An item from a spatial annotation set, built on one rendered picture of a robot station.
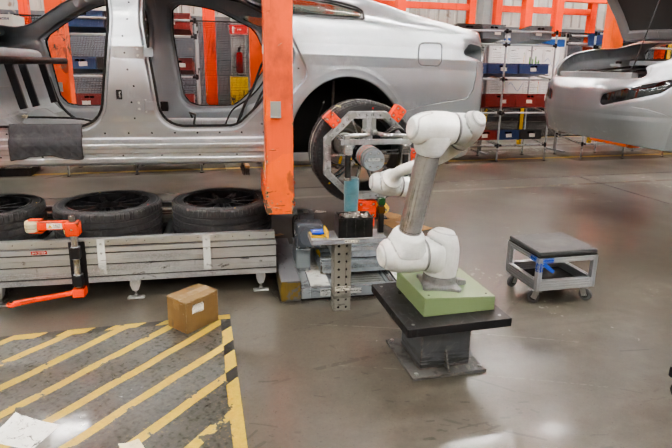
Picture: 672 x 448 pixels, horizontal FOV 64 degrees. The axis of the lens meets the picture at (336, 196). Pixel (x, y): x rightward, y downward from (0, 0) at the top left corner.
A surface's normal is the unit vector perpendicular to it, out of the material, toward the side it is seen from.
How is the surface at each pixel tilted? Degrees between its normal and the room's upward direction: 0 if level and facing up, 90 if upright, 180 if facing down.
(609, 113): 91
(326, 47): 90
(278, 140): 90
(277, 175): 90
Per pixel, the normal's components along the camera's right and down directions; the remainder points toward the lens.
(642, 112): -0.64, 0.17
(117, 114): 0.18, 0.25
